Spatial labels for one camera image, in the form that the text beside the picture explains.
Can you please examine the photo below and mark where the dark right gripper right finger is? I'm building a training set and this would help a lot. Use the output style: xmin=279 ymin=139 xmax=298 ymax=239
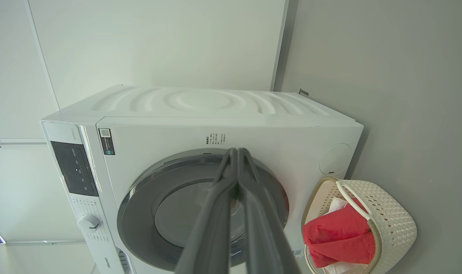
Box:
xmin=238 ymin=147 xmax=304 ymax=274

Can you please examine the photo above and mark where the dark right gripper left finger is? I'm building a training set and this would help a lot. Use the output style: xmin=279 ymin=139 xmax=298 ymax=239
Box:
xmin=175 ymin=148 xmax=239 ymax=274

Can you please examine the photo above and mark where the washing machine glass door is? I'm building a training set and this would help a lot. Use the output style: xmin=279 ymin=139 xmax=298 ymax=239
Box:
xmin=117 ymin=148 xmax=291 ymax=273

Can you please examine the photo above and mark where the red and white garment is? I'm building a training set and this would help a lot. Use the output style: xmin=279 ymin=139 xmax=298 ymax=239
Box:
xmin=302 ymin=197 xmax=376 ymax=269

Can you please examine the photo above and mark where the white front-load washing machine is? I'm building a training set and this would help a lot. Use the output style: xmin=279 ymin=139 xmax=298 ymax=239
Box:
xmin=40 ymin=84 xmax=364 ymax=274

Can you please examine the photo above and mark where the white washer dial knob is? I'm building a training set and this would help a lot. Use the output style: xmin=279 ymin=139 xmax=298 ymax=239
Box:
xmin=77 ymin=214 xmax=102 ymax=234

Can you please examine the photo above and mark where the cream perforated laundry basket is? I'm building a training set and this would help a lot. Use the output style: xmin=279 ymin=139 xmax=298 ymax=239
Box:
xmin=301 ymin=176 xmax=418 ymax=274

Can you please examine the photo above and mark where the black washer control panel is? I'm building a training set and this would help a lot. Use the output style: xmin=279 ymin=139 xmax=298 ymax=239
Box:
xmin=50 ymin=141 xmax=99 ymax=198

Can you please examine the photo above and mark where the black text label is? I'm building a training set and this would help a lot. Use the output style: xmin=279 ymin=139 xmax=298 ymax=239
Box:
xmin=206 ymin=133 xmax=227 ymax=146

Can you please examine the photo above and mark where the round filter cover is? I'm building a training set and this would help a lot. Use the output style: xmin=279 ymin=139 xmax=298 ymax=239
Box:
xmin=319 ymin=143 xmax=353 ymax=177

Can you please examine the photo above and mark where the black QR code sticker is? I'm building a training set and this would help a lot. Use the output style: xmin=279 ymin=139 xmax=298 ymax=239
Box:
xmin=98 ymin=128 xmax=116 ymax=156

